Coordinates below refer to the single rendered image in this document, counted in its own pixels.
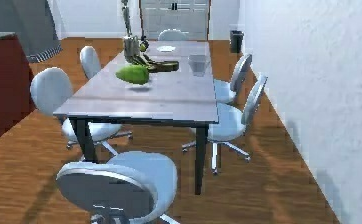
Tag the grey dining table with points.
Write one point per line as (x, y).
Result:
(162, 96)

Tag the white panelled door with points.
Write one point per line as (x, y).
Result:
(174, 18)

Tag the grey potted house plant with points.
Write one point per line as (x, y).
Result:
(131, 46)

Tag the green bowl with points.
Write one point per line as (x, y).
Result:
(134, 74)

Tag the white plate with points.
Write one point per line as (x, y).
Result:
(166, 48)

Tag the black waste bin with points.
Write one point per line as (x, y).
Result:
(236, 41)

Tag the dark green earphone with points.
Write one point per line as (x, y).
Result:
(162, 66)

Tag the dark red cabinet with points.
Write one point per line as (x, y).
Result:
(5, 83)

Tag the white swivel chair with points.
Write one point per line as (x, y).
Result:
(237, 78)
(90, 61)
(122, 186)
(50, 90)
(171, 35)
(234, 123)

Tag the grey cloth with checked hem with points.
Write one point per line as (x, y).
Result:
(29, 26)

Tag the grey glass cup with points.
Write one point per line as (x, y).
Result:
(198, 63)

